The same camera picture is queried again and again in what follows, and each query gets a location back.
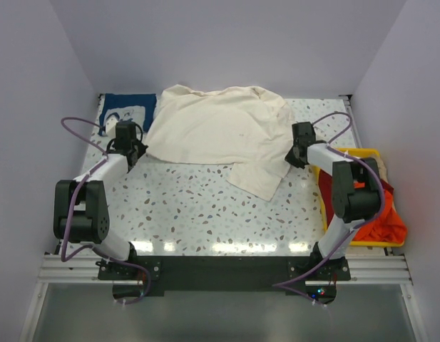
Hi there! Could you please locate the orange t shirt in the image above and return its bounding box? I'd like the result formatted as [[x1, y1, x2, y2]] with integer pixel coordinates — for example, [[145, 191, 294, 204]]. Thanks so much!
[[353, 180, 408, 244]]

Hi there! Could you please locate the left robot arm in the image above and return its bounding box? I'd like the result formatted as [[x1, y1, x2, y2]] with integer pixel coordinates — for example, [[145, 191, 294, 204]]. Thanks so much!
[[53, 121, 147, 279]]

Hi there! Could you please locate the yellow plastic bin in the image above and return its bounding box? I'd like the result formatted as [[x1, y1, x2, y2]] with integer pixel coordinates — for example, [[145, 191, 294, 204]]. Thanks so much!
[[309, 143, 408, 247]]

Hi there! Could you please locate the folded blue printed t shirt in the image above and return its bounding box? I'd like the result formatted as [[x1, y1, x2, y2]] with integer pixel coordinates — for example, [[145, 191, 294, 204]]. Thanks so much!
[[98, 93, 157, 136]]

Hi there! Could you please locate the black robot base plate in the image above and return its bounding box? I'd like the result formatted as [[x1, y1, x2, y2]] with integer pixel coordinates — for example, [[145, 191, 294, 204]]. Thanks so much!
[[97, 256, 351, 304]]

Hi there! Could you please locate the cream white t shirt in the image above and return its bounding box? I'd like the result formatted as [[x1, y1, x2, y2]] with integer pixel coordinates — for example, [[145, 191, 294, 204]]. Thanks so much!
[[145, 85, 295, 201]]

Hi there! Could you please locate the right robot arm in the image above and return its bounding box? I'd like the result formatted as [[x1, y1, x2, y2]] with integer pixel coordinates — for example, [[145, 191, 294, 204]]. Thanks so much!
[[285, 122, 385, 280]]

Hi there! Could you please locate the dark red t shirt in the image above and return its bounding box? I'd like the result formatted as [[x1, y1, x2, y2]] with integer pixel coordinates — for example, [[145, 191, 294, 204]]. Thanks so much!
[[317, 171, 395, 230]]

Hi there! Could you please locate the beige t shirt in bin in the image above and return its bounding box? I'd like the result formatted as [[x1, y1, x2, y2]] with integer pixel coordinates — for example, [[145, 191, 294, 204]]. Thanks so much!
[[362, 154, 389, 182]]

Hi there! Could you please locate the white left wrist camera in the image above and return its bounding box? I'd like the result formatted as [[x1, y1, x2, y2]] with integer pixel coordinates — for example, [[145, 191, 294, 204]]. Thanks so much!
[[105, 117, 118, 136]]

